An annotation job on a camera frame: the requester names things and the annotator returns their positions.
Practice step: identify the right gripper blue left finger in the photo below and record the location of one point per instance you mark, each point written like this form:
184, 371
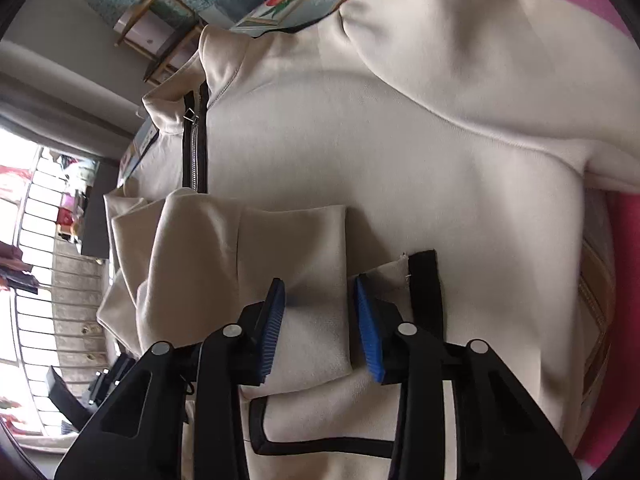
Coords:
267, 329

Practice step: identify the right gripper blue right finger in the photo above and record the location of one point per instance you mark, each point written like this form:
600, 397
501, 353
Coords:
371, 329

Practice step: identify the beige zip-up jacket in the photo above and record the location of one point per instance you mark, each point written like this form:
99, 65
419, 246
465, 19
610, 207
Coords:
469, 127

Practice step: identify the dark grey low cabinet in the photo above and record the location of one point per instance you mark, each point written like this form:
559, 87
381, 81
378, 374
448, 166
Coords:
94, 237

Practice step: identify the metal balcony railing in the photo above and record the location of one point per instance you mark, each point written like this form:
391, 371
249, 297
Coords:
56, 325

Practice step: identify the pink floral blanket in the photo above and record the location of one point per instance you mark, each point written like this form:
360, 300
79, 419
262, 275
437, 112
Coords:
608, 290

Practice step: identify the wooden chair black seat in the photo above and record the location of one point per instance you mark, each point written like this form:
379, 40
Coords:
166, 47

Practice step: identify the grey window curtain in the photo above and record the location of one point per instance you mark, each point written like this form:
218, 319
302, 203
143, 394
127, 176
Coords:
45, 102

